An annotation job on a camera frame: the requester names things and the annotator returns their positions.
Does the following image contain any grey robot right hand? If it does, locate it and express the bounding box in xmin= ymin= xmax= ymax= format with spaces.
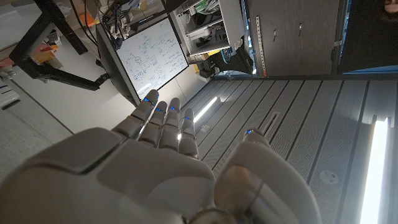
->
xmin=0 ymin=89 xmax=323 ymax=224

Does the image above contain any long ceiling light strip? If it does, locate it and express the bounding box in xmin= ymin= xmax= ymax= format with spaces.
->
xmin=193 ymin=96 xmax=219 ymax=124
xmin=359 ymin=117 xmax=390 ymax=224

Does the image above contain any black computer monitor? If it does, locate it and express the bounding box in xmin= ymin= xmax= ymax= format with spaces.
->
xmin=95 ymin=22 xmax=141 ymax=107

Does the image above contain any black-framed whiteboard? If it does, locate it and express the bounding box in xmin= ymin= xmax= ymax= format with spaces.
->
xmin=115 ymin=16 xmax=190 ymax=101

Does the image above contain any white shelf cabinet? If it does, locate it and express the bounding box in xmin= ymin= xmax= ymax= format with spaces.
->
xmin=170 ymin=0 xmax=247 ymax=58

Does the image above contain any round ceiling smoke detector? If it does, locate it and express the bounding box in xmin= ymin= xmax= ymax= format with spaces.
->
xmin=319 ymin=170 xmax=340 ymax=185

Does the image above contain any person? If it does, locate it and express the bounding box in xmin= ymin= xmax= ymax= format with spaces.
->
xmin=383 ymin=0 xmax=398 ymax=22

